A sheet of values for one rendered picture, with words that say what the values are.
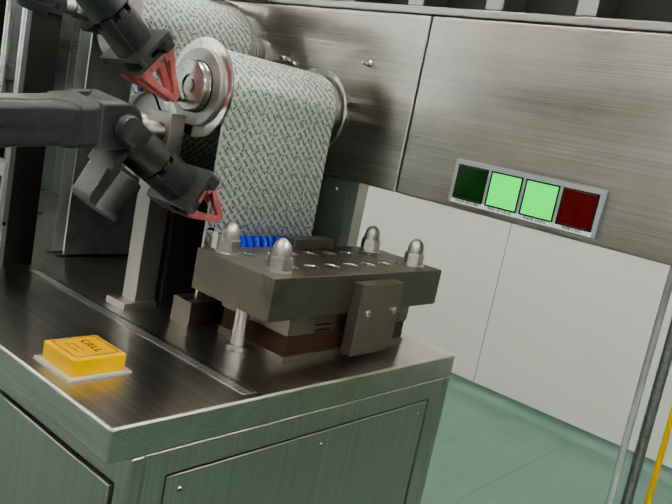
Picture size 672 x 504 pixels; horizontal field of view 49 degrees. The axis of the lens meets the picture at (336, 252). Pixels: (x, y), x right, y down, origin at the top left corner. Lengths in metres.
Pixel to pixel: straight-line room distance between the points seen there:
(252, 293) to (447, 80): 0.50
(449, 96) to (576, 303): 2.50
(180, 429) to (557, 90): 0.71
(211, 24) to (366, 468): 0.80
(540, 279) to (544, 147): 2.59
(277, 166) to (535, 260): 2.65
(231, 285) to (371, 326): 0.23
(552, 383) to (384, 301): 2.67
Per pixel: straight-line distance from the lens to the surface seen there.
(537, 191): 1.14
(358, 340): 1.10
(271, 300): 0.96
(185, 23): 1.34
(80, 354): 0.91
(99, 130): 0.93
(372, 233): 1.29
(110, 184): 0.99
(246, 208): 1.16
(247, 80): 1.12
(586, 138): 1.12
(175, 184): 1.03
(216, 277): 1.03
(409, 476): 1.30
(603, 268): 3.59
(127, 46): 1.06
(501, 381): 3.86
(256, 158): 1.15
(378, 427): 1.16
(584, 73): 1.14
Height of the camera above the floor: 1.25
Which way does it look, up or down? 10 degrees down
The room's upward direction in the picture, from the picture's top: 11 degrees clockwise
